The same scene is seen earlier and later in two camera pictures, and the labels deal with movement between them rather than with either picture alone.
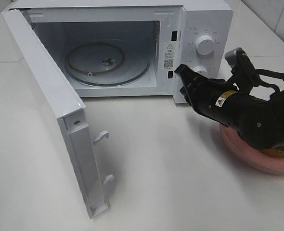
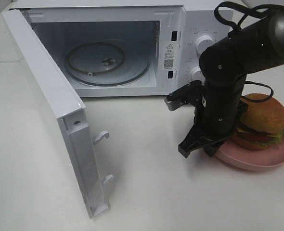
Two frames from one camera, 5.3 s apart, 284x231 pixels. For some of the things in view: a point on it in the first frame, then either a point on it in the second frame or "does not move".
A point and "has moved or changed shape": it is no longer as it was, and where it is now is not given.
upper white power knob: (205, 44) does not move
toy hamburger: (282, 150) has moved or changed shape
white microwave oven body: (126, 52) does not move
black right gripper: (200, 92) → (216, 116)
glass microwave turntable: (106, 64) does not move
